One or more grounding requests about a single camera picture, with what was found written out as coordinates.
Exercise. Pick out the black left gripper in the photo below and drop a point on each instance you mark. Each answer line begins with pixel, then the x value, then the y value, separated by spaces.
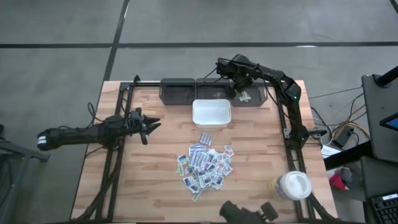
pixel 144 127

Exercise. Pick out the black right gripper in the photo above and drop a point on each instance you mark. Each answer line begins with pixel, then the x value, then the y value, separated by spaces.
pixel 241 79

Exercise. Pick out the green print bandage packet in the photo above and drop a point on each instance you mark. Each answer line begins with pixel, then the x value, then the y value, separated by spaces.
pixel 180 169
pixel 196 196
pixel 245 95

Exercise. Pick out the white bandage packet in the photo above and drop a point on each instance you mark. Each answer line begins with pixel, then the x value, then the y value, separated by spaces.
pixel 243 100

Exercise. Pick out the blue print alcohol pad packet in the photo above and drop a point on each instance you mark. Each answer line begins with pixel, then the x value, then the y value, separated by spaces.
pixel 207 180
pixel 218 183
pixel 188 182
pixel 183 159
pixel 211 168
pixel 194 188

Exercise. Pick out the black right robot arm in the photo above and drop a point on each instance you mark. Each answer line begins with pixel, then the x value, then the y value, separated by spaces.
pixel 293 102

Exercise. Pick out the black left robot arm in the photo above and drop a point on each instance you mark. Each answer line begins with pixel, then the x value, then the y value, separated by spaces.
pixel 77 133

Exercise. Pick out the grey translucent bin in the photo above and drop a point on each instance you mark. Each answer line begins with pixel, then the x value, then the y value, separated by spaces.
pixel 259 99
pixel 177 93
pixel 213 91

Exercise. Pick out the white plastic bin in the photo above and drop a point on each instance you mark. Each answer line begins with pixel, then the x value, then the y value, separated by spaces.
pixel 211 113

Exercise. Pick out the large blue striped packet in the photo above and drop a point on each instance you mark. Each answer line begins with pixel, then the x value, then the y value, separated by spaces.
pixel 197 155

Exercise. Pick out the small blue striped packet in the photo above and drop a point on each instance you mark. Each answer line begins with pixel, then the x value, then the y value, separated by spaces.
pixel 205 139

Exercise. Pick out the white paper packet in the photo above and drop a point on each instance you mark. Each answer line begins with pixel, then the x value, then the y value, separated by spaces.
pixel 213 155
pixel 227 159
pixel 227 170

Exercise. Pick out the white paper sheet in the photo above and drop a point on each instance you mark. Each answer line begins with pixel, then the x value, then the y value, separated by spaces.
pixel 329 152

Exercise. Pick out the black power adapter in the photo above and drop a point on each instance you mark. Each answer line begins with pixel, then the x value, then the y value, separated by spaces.
pixel 343 137

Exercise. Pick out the black diagonal bar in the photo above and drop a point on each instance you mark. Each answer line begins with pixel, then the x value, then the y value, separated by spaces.
pixel 348 157

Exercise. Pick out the red cloth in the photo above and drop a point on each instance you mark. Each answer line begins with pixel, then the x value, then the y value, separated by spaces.
pixel 337 183

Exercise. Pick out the grey glove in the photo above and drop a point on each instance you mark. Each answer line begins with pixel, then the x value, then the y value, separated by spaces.
pixel 346 175

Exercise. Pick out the black pole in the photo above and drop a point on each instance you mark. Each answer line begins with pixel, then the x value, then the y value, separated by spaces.
pixel 387 77

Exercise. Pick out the tablet with blue screen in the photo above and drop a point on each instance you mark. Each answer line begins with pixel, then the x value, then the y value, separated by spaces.
pixel 392 123

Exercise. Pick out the dark cabinet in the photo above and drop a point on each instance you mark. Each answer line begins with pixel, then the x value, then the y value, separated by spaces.
pixel 379 177

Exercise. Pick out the black keyboard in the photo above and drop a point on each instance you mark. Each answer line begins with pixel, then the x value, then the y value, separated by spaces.
pixel 387 213

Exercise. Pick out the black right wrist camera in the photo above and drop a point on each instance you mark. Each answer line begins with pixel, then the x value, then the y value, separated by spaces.
pixel 224 66

